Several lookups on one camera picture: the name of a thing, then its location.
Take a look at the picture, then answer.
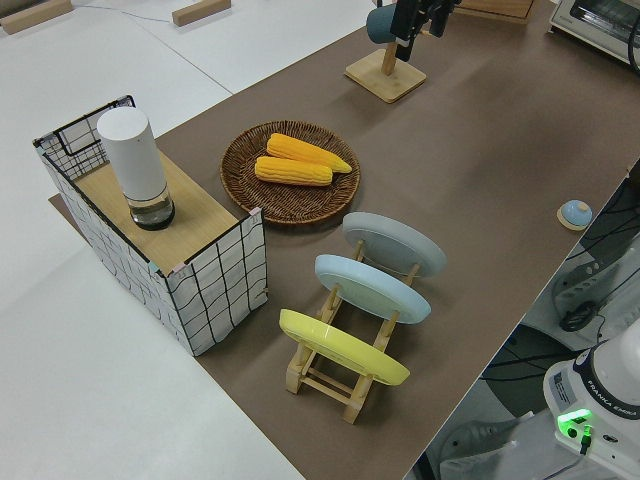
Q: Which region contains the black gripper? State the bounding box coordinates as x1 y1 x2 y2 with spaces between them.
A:
392 0 451 62

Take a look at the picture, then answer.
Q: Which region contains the teal mug yellow inside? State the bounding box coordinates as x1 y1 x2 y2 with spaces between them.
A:
366 6 402 46

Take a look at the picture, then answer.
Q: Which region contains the wooden mug stand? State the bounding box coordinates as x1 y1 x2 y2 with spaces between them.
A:
343 27 432 105

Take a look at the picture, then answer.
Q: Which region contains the light wood cabinet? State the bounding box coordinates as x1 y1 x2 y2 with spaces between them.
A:
455 0 535 25

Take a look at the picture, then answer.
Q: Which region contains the brown table mat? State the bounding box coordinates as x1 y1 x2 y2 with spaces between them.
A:
48 0 640 480

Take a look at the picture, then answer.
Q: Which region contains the white toaster oven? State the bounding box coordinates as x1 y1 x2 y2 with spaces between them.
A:
546 0 640 69

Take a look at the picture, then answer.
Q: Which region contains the yellow corn cob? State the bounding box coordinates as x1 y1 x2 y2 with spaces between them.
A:
254 156 334 188
266 132 353 175

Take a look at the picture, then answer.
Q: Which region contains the gray plate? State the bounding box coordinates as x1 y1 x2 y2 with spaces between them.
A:
342 211 447 278

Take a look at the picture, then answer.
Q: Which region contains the plain wooden block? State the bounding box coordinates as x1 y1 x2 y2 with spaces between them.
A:
171 0 232 27
0 0 74 35

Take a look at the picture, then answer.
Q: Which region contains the round brown wicker tray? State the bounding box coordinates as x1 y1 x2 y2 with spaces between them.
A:
220 119 362 230

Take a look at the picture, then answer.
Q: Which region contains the blue dome bell wooden base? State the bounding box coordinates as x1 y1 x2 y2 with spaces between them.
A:
556 199 594 231

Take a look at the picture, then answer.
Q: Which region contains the light blue plate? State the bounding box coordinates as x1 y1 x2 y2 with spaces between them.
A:
314 254 432 325

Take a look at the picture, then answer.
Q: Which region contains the light wood board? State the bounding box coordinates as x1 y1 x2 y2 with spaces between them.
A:
74 149 239 267

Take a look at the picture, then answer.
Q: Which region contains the white cylinder bottle clear base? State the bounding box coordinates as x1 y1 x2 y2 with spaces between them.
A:
96 108 176 231

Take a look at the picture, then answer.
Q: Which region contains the yellow plate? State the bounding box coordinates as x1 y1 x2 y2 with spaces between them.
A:
278 308 411 387

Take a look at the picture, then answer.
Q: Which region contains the wooden dish rack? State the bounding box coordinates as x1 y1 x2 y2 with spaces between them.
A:
285 238 422 425

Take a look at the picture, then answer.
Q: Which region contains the black toaster power cable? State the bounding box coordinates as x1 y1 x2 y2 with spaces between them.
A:
624 19 640 66

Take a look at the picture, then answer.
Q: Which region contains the gray white pedestal leg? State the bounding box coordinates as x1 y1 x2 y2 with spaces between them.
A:
548 234 640 326
424 414 531 480

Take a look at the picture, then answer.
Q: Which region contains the white grid wire basket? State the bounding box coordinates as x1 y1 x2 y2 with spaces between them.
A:
32 93 271 357

